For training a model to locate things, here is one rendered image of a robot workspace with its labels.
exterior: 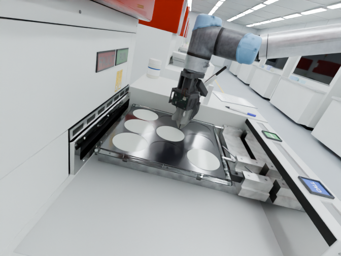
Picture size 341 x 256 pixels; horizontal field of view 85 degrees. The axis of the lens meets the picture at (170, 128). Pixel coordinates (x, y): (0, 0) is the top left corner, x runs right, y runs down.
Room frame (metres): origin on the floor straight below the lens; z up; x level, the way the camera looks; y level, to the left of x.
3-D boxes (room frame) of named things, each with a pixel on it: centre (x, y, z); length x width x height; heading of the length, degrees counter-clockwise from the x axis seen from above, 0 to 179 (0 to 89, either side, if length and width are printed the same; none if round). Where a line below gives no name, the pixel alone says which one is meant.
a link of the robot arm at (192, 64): (0.61, -0.03, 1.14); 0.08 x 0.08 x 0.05
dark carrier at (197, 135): (0.57, 0.00, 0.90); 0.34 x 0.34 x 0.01; 1
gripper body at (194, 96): (0.61, -0.02, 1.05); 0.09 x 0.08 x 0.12; 152
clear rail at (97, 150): (0.39, -0.01, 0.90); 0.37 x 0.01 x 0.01; 91
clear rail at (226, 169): (0.57, -0.18, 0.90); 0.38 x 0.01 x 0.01; 1
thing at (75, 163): (0.55, 0.21, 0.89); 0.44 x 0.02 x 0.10; 1
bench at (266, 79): (7.35, -3.27, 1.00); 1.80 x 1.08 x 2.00; 1
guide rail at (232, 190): (0.45, -0.07, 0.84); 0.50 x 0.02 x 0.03; 91
